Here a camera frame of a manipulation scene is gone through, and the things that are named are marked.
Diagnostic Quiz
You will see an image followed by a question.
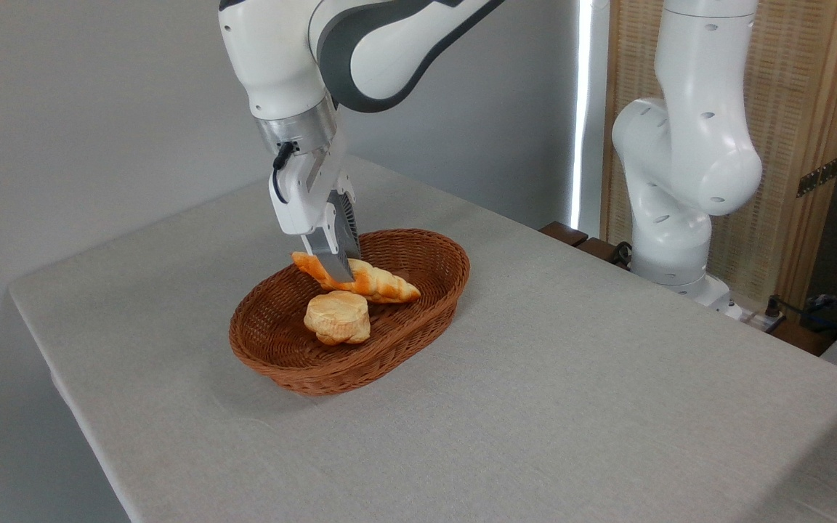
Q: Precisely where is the grey tablecloth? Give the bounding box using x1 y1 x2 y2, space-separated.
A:
9 156 837 523

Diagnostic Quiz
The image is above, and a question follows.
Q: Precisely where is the brown wooden block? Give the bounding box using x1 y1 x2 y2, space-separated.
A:
576 238 619 264
539 222 589 248

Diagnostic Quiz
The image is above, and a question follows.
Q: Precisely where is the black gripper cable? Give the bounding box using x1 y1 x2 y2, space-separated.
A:
272 142 296 206

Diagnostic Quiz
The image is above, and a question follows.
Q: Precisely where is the round bread roll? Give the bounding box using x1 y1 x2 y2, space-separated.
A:
304 291 372 346

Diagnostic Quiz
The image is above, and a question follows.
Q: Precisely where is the brown wicker basket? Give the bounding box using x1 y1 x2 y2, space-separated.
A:
228 228 471 397

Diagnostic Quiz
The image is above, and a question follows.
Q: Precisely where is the wooden rattan folding screen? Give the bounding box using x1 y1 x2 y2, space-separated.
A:
600 0 837 313

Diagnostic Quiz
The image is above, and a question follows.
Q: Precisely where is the long braided bread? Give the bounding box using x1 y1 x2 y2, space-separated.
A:
291 251 421 304

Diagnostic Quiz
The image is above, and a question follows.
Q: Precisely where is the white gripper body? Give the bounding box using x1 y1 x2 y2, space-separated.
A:
268 129 352 238

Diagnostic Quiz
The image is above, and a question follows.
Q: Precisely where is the brass screen hinge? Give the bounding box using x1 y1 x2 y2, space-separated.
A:
796 156 837 198

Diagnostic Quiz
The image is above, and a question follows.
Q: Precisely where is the white power strip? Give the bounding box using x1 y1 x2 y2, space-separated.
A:
724 301 786 335

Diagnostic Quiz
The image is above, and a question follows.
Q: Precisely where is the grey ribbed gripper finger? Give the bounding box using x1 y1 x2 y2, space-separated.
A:
330 189 362 261
301 205 355 284

